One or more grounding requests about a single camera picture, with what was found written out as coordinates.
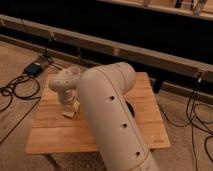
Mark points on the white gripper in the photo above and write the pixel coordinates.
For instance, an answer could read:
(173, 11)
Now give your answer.
(68, 100)

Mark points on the white sponge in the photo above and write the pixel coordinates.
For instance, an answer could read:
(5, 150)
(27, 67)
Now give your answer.
(71, 109)

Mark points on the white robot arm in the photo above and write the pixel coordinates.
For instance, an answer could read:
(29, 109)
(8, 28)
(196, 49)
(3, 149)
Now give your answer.
(100, 91)

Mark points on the dark ceramic bowl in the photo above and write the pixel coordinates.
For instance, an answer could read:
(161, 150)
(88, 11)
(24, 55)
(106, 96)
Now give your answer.
(130, 109)

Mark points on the wooden table board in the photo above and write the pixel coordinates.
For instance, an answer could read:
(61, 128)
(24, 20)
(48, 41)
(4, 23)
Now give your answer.
(51, 132)

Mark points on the black power adapter box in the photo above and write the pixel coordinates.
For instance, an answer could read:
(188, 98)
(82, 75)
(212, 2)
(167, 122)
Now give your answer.
(33, 69)

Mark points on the wooden rail beam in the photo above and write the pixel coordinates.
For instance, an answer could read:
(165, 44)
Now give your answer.
(175, 64)

